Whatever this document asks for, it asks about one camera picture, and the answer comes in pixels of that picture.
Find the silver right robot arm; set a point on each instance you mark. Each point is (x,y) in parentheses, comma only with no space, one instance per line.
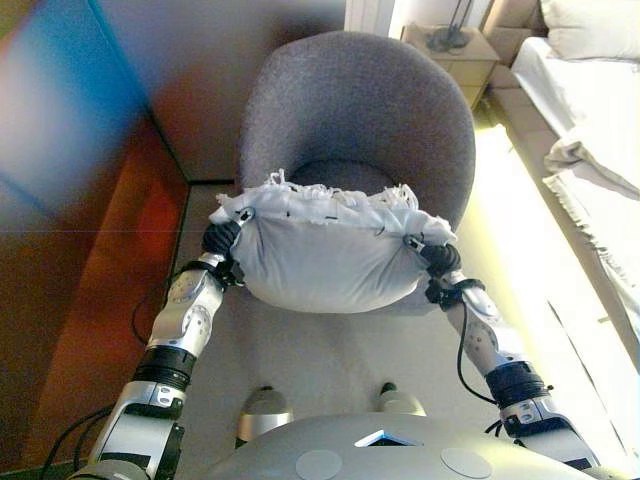
(482,335)

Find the silver right robot leg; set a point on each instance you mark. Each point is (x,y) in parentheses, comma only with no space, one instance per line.
(400,402)

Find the dark glossy cabinet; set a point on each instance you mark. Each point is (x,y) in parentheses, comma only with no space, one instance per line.
(65,250)

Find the white fringed cushion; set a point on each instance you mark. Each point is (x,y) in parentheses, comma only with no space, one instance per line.
(330,265)

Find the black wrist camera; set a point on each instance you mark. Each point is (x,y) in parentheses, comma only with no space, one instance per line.
(230,275)
(440,294)

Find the dark metal table lamp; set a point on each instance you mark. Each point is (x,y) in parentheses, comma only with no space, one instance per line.
(447,37)

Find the grey robot torso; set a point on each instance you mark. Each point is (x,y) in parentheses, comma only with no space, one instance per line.
(380,460)

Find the cream fringed blanket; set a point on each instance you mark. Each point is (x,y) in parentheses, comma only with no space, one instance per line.
(600,200)

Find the white bed pillow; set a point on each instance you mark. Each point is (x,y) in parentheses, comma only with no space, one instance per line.
(590,30)

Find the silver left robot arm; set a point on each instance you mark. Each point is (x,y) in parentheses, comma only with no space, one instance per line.
(185,315)

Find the silver left robot leg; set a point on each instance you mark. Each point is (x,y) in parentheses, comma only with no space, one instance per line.
(262,410)

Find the silver robot leg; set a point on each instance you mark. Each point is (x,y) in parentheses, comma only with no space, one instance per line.
(262,410)
(400,402)

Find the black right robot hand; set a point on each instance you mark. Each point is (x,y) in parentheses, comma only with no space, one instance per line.
(442,260)

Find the white bed mattress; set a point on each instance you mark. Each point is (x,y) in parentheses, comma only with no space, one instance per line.
(575,95)

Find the grey fabric armchair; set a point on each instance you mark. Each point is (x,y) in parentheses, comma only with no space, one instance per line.
(360,100)

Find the beige wooden nightstand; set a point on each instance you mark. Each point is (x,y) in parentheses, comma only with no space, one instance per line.
(465,65)

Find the white bed with linen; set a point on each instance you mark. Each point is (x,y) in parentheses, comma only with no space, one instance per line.
(515,20)

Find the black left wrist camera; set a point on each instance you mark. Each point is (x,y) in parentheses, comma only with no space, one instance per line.
(230,275)

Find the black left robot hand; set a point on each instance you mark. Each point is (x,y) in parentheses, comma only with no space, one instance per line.
(220,239)

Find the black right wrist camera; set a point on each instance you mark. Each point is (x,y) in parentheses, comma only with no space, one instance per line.
(440,294)

